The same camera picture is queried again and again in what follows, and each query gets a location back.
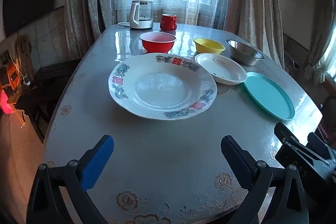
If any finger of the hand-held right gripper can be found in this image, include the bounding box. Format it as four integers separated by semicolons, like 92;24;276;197
274;122;307;147

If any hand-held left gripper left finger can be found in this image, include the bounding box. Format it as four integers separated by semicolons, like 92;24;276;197
26;135;114;224

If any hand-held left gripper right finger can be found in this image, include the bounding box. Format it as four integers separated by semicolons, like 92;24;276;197
220;135;309;224

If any teal plate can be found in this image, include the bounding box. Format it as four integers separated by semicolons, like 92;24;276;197
243;72;295;121

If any white rose print plate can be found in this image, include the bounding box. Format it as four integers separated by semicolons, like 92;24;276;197
194;53;247;85

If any stainless steel bowl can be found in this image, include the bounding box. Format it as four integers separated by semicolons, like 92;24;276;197
226;39;265;66

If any large floral rimmed plate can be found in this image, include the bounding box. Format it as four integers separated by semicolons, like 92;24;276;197
108;53;218;121

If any yellow bowl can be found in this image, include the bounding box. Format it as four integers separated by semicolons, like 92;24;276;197
193;38;226;54

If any red bowl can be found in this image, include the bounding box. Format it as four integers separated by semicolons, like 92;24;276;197
139;32;177;54

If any dark bench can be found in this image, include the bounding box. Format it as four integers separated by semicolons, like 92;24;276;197
16;59;82;144

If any beige side window curtain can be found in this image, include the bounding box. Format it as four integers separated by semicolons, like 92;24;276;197
302;0;336;83

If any orange cabinet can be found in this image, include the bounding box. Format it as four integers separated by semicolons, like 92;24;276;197
0;61;27;130

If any beige heavy curtain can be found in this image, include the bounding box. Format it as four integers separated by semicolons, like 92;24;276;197
220;0;285;67
64;0;117;59

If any white glass electric kettle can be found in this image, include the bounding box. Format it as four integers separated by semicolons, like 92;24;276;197
129;0;154;30

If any red mug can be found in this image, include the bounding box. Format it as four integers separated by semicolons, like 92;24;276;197
160;14;177;31

